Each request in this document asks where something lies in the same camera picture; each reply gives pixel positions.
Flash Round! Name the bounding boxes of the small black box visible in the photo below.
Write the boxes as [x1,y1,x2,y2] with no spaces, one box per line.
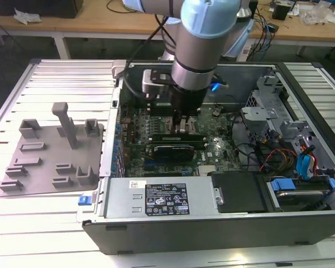
[271,2,291,21]

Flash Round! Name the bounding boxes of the orange wire bundle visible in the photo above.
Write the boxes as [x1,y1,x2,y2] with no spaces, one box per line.
[264,149,298,170]

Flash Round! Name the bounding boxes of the silver power supply unit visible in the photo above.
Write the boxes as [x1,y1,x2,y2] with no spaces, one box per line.
[103,177,223,221]

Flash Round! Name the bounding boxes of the clear plastic bags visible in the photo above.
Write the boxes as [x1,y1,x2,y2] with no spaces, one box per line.
[300,4,335,26]

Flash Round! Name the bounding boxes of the hard disk in blue carrier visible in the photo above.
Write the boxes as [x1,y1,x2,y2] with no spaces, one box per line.
[265,175,335,213]

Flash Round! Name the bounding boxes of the black wire bundle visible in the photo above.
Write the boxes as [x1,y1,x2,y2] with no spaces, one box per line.
[230,113,259,171]

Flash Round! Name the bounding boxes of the black RAM slot bank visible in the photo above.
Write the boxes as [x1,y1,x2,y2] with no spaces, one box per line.
[150,133,207,149]
[146,100,202,117]

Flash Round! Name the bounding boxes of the blue cable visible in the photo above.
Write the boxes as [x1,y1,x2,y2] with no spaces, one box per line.
[261,11,273,51]

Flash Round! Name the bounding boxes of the silver chipset heatsink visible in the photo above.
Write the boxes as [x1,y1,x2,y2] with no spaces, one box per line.
[197,164,218,177]

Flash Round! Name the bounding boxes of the crumpled white plastic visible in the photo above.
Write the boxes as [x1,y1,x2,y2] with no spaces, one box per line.
[13,7,42,23]

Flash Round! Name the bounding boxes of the green motherboard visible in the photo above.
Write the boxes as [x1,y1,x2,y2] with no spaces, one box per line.
[119,92,242,178]

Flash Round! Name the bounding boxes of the blue wire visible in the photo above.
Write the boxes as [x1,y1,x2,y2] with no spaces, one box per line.
[296,154,317,179]

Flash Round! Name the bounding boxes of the pale grey plastic bracket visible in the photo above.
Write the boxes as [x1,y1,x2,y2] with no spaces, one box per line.
[111,59,128,79]

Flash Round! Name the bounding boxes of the CPU socket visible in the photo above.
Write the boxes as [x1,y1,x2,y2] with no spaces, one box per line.
[163,116,199,135]

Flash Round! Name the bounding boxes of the black open PC case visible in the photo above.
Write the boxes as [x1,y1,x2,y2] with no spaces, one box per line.
[82,60,335,256]

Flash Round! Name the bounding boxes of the black plastic shroud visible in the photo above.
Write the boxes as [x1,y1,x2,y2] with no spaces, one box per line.
[210,171,270,214]

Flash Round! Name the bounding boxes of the green RAM stick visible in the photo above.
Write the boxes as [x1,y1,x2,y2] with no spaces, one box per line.
[152,133,206,142]

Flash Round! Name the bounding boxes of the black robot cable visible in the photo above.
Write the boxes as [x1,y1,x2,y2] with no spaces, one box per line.
[125,11,171,99]

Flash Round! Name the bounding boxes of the black graphics card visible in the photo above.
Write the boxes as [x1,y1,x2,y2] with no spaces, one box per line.
[152,143,195,162]

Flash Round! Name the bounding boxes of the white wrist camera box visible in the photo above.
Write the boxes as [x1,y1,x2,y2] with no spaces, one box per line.
[141,69,174,100]

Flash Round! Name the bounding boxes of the large black box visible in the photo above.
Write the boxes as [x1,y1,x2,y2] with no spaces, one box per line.
[0,0,84,19]

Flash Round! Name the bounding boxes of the grey parts rack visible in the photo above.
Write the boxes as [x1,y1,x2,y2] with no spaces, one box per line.
[0,102,106,198]

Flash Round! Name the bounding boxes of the red wire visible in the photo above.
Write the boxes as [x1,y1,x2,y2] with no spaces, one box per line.
[301,143,319,177]

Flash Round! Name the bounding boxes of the metal disk bay cage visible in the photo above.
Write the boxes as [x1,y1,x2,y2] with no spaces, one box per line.
[240,74,318,146]

